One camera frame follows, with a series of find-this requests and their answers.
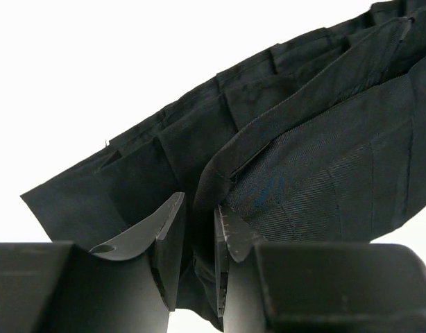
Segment black pleated skirt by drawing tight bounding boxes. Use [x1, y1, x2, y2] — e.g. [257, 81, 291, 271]
[22, 1, 426, 329]

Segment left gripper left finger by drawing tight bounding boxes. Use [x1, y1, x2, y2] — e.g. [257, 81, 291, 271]
[0, 193, 185, 332]

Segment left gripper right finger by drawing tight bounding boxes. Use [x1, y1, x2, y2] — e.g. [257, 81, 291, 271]
[214, 206, 426, 333]

